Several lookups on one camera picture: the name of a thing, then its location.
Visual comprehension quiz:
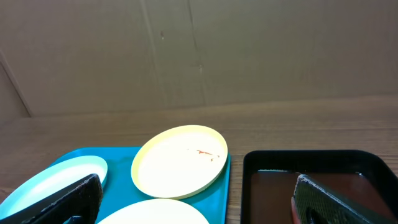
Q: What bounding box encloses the light blue plate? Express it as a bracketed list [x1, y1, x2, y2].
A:
[1, 156, 108, 219]

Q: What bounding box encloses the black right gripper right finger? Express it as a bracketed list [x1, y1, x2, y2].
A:
[294, 174, 398, 224]

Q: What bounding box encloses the red and green sponge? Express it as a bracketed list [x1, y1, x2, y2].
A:
[291, 197, 301, 224]

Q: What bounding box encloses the teal plastic tray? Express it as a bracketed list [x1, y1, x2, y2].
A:
[52, 146, 231, 224]

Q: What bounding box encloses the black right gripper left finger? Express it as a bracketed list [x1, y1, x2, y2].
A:
[1, 174, 103, 224]

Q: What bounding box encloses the brown cardboard backdrop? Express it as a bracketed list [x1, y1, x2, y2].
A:
[1, 0, 397, 116]

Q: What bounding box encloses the yellow plate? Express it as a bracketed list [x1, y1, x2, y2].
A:
[131, 125, 228, 199]
[98, 198, 209, 224]

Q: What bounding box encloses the black tray with water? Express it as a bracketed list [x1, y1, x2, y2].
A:
[241, 150, 397, 223]

